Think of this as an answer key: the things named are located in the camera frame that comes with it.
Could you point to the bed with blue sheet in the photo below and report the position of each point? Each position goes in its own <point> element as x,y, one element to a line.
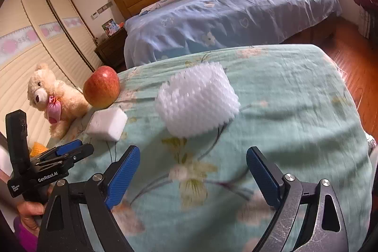
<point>236,13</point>

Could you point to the white foam fruit net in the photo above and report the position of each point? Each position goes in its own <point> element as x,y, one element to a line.
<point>198,98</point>

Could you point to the red apple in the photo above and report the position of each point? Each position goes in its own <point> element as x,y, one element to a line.
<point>102,86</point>

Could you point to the green floral blanket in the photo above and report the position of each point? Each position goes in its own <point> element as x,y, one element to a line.
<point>295,107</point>

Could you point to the yellow knitted object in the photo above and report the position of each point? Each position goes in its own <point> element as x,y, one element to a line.
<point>38,148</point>

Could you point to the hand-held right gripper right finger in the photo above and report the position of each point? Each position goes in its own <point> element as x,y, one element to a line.
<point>262,175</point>

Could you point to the photo frame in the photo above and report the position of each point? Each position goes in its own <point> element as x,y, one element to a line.
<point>109,27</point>

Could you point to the cream teddy bear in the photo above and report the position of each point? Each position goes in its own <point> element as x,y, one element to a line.
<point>59,92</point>

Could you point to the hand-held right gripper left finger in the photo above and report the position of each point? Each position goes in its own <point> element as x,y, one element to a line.
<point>124,175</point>

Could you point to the white foam block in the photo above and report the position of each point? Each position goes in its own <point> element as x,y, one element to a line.
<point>106,123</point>

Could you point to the person's left forearm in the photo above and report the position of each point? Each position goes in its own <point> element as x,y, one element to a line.
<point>26,240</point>

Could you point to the dark wooden nightstand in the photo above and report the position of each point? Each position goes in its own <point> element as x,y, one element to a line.
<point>110,48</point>

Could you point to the person's left hand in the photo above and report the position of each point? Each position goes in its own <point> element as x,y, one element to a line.
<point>28,212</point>

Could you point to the cream sliding-door wardrobe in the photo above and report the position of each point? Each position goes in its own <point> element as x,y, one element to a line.
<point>29,18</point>

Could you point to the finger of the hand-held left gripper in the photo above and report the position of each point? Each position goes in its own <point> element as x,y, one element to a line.
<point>84,150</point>
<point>71,145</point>

